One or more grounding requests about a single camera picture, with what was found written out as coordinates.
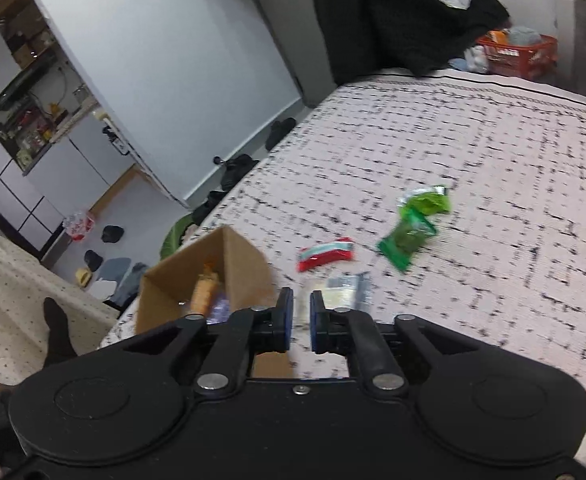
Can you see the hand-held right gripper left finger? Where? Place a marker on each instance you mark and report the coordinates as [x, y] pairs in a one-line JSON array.
[[289, 320]]

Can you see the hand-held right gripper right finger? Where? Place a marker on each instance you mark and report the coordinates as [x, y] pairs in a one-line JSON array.
[[314, 320]]

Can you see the white clear snack packet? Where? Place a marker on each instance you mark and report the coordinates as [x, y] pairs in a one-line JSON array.
[[345, 290]]

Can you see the red white snack packet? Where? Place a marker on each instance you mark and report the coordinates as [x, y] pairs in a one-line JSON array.
[[325, 254]]

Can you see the brown cardboard box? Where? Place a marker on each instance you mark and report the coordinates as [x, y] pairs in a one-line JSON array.
[[243, 265]]

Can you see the orange yellow snack packet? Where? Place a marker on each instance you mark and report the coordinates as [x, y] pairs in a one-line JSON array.
[[205, 290]]

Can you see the dark green snack packet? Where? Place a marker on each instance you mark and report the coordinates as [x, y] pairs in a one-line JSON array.
[[407, 240]]

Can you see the bright green snack packet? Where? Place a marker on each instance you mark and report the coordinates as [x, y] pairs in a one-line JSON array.
[[425, 202]]

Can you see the black shoes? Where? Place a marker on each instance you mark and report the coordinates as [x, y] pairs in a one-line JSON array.
[[235, 170], [279, 132], [208, 205]]

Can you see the green plastic basin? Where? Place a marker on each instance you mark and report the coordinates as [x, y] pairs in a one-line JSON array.
[[173, 237]]

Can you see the grey fluffy slippers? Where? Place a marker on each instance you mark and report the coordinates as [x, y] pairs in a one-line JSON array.
[[130, 280]]

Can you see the grey floor mat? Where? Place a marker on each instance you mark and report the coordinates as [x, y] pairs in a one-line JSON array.
[[110, 272]]

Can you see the black slipper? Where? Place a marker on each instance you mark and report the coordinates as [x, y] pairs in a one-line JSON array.
[[93, 259], [112, 233]]

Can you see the yellow slipper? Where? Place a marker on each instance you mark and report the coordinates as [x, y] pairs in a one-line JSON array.
[[83, 276]]

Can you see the red white plastic bag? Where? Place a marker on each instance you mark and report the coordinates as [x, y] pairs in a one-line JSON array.
[[78, 224]]

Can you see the white black patterned bed blanket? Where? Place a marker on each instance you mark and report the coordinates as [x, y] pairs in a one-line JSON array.
[[473, 150]]

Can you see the person's foot in black sock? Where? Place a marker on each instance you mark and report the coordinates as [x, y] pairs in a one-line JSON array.
[[55, 332]]

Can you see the cream dotted cloth cover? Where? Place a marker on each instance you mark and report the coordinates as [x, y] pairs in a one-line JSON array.
[[8, 305]]

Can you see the light blue white cloth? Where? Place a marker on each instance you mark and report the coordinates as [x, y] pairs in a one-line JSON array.
[[473, 60]]

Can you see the black jacket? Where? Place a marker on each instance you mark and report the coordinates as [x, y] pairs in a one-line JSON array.
[[398, 20]]

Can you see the cluttered kitchen counter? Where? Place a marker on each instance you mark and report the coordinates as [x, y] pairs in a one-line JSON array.
[[23, 125]]

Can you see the red plastic basket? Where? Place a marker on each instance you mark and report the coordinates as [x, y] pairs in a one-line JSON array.
[[523, 59]]

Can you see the blue grey cloth bundle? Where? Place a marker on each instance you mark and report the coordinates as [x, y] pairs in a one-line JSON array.
[[523, 36]]

